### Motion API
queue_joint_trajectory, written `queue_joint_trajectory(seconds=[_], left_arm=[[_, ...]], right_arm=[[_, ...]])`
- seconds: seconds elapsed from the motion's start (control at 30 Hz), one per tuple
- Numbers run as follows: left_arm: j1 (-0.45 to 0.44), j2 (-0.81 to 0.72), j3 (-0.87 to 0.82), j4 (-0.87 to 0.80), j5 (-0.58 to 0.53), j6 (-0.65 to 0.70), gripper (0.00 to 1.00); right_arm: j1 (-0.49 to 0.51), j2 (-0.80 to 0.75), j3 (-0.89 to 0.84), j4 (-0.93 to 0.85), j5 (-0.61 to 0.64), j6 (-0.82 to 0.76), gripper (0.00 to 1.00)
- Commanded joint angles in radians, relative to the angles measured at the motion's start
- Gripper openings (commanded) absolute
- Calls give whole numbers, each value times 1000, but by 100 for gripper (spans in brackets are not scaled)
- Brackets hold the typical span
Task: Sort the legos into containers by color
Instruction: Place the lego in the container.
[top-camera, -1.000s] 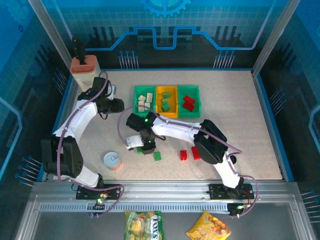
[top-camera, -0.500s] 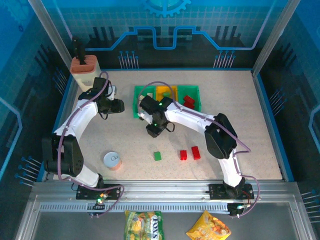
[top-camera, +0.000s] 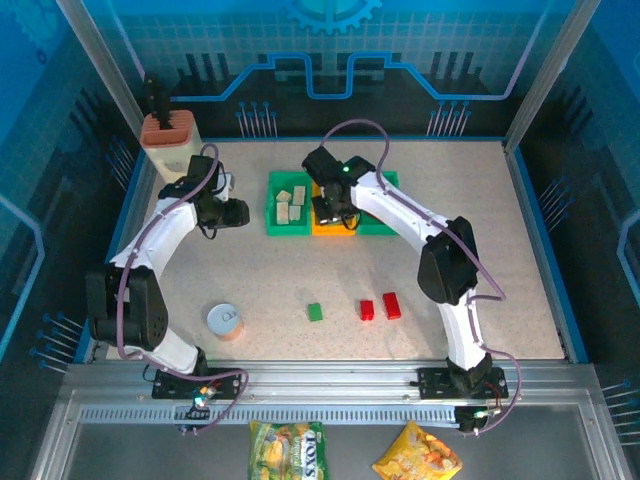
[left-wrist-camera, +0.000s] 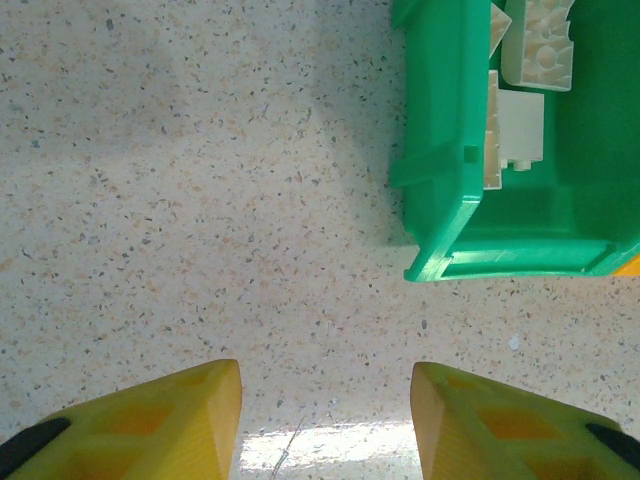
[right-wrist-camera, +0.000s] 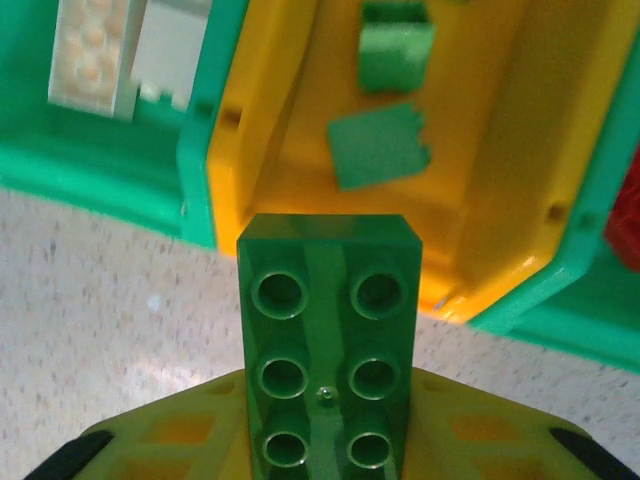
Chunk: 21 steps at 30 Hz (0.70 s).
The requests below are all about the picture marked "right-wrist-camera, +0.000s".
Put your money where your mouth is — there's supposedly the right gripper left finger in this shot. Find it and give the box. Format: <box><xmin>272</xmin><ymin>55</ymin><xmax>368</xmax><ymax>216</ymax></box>
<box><xmin>27</xmin><ymin>367</ymin><xmax>252</xmax><ymax>480</ymax></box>

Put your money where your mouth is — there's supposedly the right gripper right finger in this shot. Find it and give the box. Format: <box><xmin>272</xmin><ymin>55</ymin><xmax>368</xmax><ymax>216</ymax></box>
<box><xmin>402</xmin><ymin>367</ymin><xmax>624</xmax><ymax>480</ymax></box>

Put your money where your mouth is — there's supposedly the red lego brick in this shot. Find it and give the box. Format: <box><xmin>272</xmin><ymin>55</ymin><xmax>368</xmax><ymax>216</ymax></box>
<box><xmin>602</xmin><ymin>144</ymin><xmax>640</xmax><ymax>274</ymax></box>

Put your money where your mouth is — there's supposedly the yellow plastic bin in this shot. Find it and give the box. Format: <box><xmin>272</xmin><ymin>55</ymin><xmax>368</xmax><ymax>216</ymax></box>
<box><xmin>205</xmin><ymin>0</ymin><xmax>624</xmax><ymax>326</ymax></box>

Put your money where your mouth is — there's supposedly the long green lego brick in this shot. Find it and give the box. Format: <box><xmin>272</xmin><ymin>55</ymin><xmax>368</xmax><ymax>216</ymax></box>
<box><xmin>235</xmin><ymin>212</ymin><xmax>425</xmax><ymax>480</ymax></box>

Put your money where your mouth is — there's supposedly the small green lego brick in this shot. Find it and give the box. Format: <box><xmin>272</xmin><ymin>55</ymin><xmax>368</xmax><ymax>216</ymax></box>
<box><xmin>327</xmin><ymin>103</ymin><xmax>434</xmax><ymax>192</ymax></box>
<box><xmin>355</xmin><ymin>0</ymin><xmax>435</xmax><ymax>96</ymax></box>

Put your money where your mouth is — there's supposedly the small cream lego brick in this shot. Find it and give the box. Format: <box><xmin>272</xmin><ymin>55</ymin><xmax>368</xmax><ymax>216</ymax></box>
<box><xmin>130</xmin><ymin>0</ymin><xmax>214</xmax><ymax>109</ymax></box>

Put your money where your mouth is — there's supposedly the medium cream lego brick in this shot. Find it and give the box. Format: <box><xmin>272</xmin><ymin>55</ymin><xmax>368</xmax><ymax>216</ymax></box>
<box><xmin>47</xmin><ymin>0</ymin><xmax>149</xmax><ymax>121</ymax></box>

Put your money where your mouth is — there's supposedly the green plastic bin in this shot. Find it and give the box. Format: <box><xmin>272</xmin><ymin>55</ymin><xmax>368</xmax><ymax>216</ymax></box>
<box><xmin>0</xmin><ymin>0</ymin><xmax>251</xmax><ymax>251</ymax></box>
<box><xmin>467</xmin><ymin>29</ymin><xmax>640</xmax><ymax>374</ymax></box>

